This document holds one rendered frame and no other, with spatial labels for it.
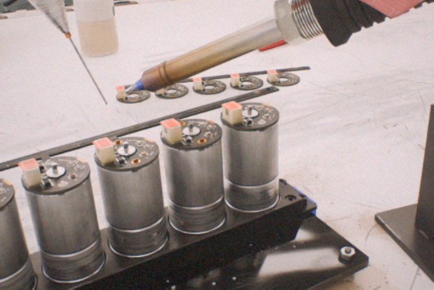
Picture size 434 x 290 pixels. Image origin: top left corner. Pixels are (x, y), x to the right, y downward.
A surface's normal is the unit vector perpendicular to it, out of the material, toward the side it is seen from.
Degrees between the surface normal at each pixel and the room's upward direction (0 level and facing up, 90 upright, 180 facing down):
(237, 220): 0
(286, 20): 91
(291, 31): 91
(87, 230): 90
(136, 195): 90
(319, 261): 0
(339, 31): 99
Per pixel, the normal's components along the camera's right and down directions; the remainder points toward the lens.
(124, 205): -0.14, 0.46
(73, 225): 0.53, 0.37
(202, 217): 0.22, 0.44
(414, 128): -0.05, -0.89
